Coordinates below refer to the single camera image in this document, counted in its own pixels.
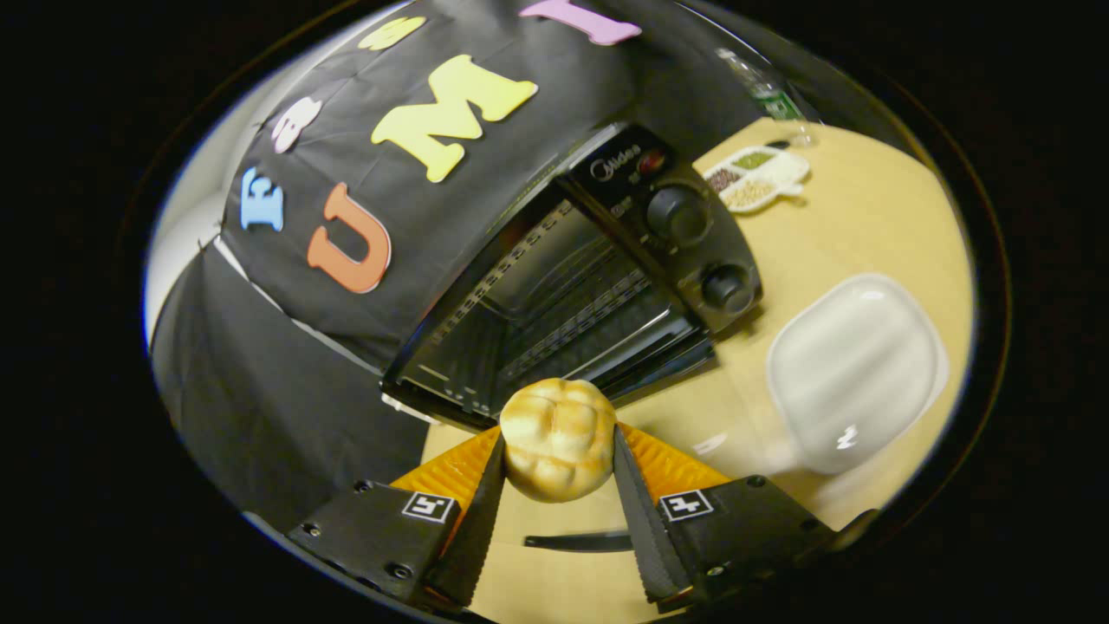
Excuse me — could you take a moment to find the clear plastic bottle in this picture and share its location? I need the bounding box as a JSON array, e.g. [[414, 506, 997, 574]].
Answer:
[[716, 48, 820, 146]]

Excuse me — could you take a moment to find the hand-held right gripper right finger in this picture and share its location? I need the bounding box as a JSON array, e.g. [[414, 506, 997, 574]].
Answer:
[[612, 422, 837, 605]]

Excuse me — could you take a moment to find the golden bread bun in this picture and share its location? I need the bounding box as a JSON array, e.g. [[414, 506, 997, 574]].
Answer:
[[500, 378, 618, 504]]

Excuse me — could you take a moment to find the black electric oven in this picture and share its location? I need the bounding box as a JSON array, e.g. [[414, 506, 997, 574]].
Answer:
[[379, 121, 765, 432]]

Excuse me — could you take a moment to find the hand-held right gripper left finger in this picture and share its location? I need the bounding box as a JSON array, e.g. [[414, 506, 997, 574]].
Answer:
[[289, 425, 508, 612]]

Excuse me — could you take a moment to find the white divided grain dish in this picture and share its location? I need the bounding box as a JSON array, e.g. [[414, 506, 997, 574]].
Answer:
[[702, 145, 811, 215]]

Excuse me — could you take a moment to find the white square plate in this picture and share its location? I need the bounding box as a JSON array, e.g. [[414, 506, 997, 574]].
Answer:
[[766, 273, 950, 476]]

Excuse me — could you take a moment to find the black flat strip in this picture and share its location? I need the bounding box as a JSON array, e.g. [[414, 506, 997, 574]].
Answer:
[[523, 532, 635, 554]]

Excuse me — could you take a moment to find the black backdrop cloth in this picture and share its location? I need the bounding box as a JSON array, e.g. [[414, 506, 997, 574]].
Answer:
[[149, 0, 876, 531]]

